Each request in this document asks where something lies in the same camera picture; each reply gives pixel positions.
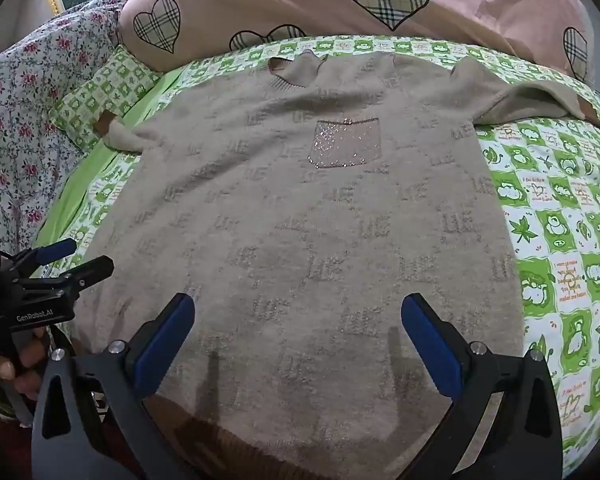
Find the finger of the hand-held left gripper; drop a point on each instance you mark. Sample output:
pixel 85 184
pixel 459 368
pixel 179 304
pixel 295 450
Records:
pixel 87 270
pixel 55 251

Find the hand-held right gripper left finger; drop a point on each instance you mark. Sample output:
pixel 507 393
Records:
pixel 166 341

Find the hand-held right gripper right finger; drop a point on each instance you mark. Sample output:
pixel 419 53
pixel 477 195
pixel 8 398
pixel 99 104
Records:
pixel 430 346

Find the beige knit sweater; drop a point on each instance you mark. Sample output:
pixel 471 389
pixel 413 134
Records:
pixel 305 235

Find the person's left hand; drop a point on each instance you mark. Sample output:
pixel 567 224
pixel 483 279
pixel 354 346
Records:
pixel 27 360

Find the floral blanket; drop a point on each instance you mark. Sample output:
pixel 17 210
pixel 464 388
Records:
pixel 35 110

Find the green checked pillow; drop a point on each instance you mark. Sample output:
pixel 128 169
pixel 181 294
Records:
pixel 102 95

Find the green checked bed sheet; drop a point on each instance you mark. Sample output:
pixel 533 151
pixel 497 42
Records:
pixel 555 210

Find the pink pillow with plaid hearts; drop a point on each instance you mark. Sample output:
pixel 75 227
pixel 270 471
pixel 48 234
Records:
pixel 300 5

